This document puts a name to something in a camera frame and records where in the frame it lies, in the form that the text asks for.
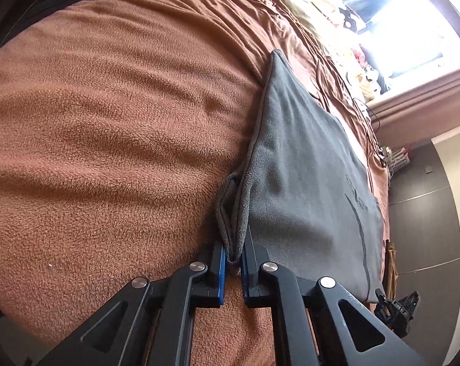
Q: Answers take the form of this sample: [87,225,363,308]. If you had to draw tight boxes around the window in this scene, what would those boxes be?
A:
[329,0,460,100]

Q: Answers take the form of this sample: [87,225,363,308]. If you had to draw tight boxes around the pile of plush toys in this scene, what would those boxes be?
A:
[302,0,390,100]

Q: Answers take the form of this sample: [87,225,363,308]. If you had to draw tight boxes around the thin black cable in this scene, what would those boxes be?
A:
[350,97,387,164]

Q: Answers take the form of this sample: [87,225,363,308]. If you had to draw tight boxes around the grey t-shirt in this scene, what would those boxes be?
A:
[216,49,387,303]

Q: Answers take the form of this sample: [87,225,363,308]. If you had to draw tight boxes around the brown fleece blanket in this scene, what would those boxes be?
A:
[0,0,392,366]

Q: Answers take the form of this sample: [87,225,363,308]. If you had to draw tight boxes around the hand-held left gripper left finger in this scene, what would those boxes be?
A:
[37,242,227,366]

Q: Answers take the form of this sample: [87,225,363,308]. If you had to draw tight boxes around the dark hanging clothes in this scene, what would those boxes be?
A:
[346,0,396,27]

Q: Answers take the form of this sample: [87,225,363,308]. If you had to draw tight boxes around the dark grey wardrobe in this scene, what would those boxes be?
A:
[386,137,460,366]

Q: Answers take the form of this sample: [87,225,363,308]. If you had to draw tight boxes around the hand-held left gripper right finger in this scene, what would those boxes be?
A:
[241,236,430,366]

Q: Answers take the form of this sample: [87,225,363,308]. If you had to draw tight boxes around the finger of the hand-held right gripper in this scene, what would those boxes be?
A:
[374,290,396,319]

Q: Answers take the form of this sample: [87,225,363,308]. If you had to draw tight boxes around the red white striped bag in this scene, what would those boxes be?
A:
[390,145,411,168]

